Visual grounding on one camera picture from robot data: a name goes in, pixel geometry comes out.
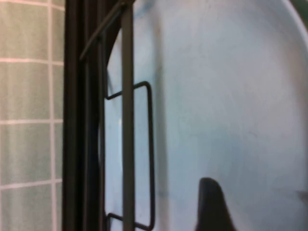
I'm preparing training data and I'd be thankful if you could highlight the light blue plate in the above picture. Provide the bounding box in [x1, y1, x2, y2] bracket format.
[99, 0, 308, 231]

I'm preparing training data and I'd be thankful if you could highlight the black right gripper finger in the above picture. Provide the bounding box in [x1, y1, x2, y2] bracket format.
[194, 177, 239, 231]

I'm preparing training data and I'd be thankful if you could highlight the green checkered tablecloth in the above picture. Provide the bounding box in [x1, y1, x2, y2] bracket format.
[0, 0, 66, 231]

